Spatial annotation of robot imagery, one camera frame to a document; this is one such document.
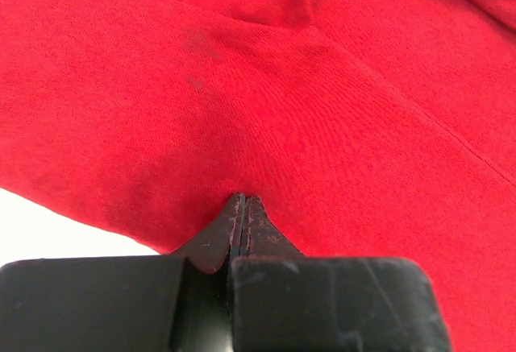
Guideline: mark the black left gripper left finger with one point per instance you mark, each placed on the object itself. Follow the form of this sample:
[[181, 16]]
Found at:
[[175, 302]]

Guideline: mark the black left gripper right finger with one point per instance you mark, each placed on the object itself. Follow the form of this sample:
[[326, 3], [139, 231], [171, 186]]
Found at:
[[286, 301]]

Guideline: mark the red t shirt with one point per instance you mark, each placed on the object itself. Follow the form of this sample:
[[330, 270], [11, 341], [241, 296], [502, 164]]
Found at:
[[367, 127]]

